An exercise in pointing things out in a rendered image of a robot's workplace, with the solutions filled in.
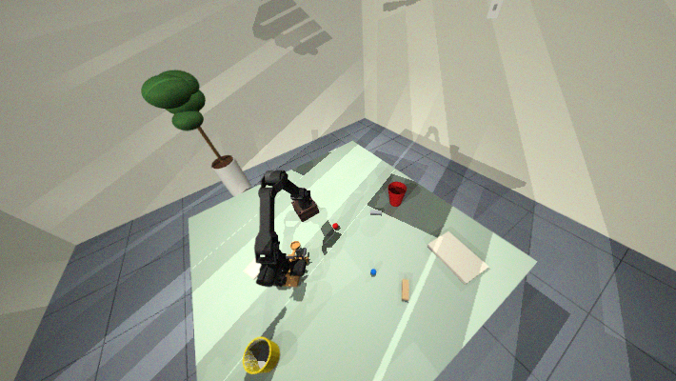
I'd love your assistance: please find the yellow open cylinder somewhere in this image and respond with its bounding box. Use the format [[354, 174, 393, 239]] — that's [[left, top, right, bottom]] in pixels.
[[243, 337, 281, 374]]

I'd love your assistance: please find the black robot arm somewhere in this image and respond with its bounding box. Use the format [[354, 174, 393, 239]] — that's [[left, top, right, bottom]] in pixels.
[[254, 170, 312, 288]]

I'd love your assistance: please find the tan rectangular block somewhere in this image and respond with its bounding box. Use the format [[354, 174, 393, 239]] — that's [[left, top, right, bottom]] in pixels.
[[402, 279, 409, 300]]

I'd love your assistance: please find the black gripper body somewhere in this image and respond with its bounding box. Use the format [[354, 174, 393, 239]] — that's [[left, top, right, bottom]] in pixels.
[[276, 253, 307, 276]]

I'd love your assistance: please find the red plastic cup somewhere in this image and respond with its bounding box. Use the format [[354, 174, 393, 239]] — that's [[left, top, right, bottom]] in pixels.
[[388, 182, 407, 207]]

